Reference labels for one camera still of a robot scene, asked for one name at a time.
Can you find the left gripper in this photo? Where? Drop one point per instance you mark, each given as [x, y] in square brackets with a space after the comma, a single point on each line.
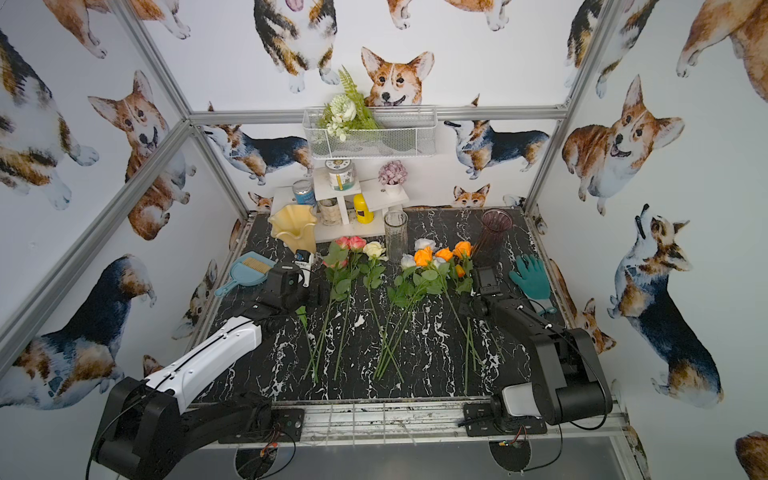
[294, 281]

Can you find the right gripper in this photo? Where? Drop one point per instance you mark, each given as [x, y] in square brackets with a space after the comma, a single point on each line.
[475, 292]

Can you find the pink rose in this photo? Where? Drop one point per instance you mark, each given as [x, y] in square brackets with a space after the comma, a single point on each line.
[337, 274]
[357, 245]
[342, 246]

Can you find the orange rose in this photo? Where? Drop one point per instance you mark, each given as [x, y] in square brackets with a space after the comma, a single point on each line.
[462, 267]
[419, 278]
[443, 260]

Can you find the cream rose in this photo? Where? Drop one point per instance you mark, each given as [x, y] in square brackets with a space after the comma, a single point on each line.
[383, 298]

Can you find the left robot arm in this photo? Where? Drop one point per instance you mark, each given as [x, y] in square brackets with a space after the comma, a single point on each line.
[149, 425]

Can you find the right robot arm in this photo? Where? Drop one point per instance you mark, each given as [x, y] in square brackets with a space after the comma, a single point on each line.
[566, 383]

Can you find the teal dustpan with brush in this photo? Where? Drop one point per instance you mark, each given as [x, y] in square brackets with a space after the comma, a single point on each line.
[250, 269]

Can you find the teal rubber glove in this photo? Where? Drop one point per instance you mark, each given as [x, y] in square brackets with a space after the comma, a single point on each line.
[531, 278]

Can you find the yellow fluted vase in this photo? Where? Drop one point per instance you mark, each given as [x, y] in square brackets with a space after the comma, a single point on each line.
[294, 225]

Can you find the purple glass vase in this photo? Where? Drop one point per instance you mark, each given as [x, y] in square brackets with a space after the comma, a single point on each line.
[488, 248]

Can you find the white rose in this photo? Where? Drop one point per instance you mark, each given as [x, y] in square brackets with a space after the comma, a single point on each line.
[425, 244]
[400, 294]
[422, 275]

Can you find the blue tin can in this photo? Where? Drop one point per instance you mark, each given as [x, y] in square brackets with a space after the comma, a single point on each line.
[303, 192]

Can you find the white wooden shelf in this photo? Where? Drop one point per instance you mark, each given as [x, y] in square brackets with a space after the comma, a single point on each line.
[316, 210]

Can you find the yellow bottle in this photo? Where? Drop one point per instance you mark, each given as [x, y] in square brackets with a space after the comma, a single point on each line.
[362, 212]

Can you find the clear glass cylinder vase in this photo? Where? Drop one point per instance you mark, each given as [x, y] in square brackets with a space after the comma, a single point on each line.
[396, 234]

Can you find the white lidded jar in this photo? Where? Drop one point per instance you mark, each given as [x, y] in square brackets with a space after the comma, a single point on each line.
[342, 174]

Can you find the small pink potted flower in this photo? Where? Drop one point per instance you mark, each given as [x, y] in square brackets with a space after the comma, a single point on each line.
[391, 176]

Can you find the white green artificial bouquet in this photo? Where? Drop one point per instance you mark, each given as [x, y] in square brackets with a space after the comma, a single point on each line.
[347, 112]

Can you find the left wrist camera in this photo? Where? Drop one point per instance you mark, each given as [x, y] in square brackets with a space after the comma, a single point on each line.
[304, 260]

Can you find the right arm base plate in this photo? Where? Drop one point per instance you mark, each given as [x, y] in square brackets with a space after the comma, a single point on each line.
[482, 420]

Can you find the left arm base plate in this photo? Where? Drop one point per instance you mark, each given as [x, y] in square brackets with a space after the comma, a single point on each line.
[282, 423]

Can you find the white wire basket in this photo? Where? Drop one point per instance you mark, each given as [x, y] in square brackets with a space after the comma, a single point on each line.
[402, 132]

